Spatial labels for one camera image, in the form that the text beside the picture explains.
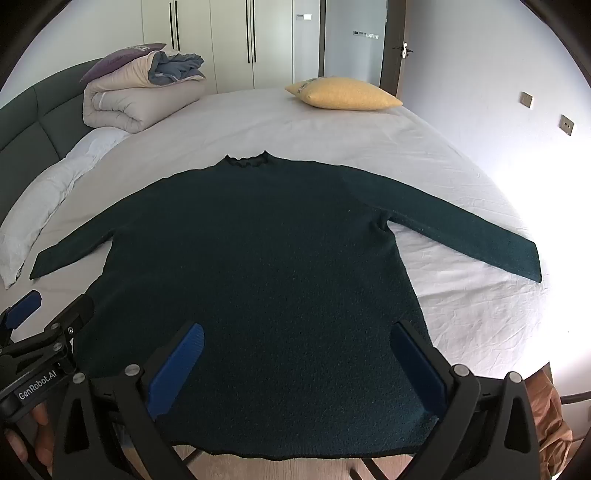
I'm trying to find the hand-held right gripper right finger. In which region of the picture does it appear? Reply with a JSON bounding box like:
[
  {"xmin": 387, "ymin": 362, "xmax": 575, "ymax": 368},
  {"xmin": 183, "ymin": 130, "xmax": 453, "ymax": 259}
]
[{"xmin": 390, "ymin": 319, "xmax": 542, "ymax": 480}]

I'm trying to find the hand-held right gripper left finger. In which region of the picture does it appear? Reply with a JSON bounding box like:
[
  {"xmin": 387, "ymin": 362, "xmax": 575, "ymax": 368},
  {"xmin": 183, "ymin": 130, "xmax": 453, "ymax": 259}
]
[{"xmin": 52, "ymin": 321, "xmax": 206, "ymax": 480}]

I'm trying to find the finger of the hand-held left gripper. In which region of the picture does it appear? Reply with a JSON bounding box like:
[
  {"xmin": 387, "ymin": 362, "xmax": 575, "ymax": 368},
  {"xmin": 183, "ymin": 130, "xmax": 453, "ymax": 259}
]
[
  {"xmin": 9, "ymin": 292, "xmax": 96, "ymax": 370},
  {"xmin": 0, "ymin": 289, "xmax": 44, "ymax": 344}
]

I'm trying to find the dark green knit sweater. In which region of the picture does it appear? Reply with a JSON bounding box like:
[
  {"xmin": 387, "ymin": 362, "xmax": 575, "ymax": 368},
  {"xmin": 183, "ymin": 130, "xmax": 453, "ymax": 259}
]
[{"xmin": 29, "ymin": 149, "xmax": 542, "ymax": 460}]

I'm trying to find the person's left hand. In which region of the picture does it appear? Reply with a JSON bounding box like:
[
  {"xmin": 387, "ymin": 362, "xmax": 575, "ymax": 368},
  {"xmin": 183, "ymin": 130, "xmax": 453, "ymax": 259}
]
[{"xmin": 4, "ymin": 400, "xmax": 55, "ymax": 468}]

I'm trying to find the white pillow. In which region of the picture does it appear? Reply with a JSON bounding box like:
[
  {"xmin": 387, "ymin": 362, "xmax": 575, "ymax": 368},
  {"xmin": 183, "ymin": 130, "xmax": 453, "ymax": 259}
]
[{"xmin": 0, "ymin": 127, "xmax": 132, "ymax": 289}]

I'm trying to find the brown crumpled cloth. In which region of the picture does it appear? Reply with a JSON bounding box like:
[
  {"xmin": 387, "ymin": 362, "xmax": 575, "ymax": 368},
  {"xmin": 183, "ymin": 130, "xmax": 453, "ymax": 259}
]
[{"xmin": 526, "ymin": 364, "xmax": 576, "ymax": 480}]

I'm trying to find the dark green padded headboard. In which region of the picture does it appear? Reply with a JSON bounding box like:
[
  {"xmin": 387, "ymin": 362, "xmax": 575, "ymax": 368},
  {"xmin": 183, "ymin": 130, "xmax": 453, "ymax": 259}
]
[{"xmin": 0, "ymin": 58, "xmax": 108, "ymax": 227}]

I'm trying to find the folded beige duvet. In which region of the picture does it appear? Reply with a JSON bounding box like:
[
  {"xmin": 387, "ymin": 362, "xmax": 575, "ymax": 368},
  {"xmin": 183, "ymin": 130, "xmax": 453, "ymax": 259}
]
[{"xmin": 82, "ymin": 50, "xmax": 207, "ymax": 134}]

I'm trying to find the white bed sheet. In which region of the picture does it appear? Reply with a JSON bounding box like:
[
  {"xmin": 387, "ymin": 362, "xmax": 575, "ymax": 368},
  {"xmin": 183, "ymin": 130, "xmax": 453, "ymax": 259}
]
[{"xmin": 0, "ymin": 87, "xmax": 562, "ymax": 462}]

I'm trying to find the purple pillow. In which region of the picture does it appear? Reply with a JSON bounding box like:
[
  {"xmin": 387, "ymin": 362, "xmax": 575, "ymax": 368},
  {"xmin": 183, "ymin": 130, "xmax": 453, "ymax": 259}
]
[{"xmin": 80, "ymin": 43, "xmax": 167, "ymax": 84}]

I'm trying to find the yellow pillow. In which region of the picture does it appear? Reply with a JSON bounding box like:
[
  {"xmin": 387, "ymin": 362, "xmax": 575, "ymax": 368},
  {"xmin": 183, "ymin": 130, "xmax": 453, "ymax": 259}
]
[{"xmin": 284, "ymin": 76, "xmax": 403, "ymax": 111}]

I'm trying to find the white wardrobe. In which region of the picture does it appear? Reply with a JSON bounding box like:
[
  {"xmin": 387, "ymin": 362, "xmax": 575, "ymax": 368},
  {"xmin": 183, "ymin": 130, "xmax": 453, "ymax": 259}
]
[{"xmin": 141, "ymin": 0, "xmax": 325, "ymax": 96}]

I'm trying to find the door with brown frame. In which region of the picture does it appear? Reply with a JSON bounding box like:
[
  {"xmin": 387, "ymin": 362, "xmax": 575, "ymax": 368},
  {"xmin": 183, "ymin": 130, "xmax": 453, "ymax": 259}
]
[{"xmin": 323, "ymin": 0, "xmax": 415, "ymax": 93}]

